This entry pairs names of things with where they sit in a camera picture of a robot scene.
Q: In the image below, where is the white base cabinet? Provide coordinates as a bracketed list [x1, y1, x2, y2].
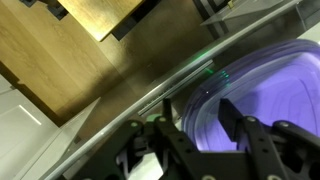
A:
[0, 74, 61, 180]

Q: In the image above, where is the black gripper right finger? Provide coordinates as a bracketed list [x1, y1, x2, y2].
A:
[218, 98, 320, 180]

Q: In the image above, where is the purple plastic bowl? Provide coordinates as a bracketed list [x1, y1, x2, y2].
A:
[181, 39, 320, 153]

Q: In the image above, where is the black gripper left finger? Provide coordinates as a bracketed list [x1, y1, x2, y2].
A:
[71, 98, 201, 180]

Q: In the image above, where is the wooden cart top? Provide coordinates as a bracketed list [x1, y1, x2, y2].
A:
[56, 0, 146, 43]

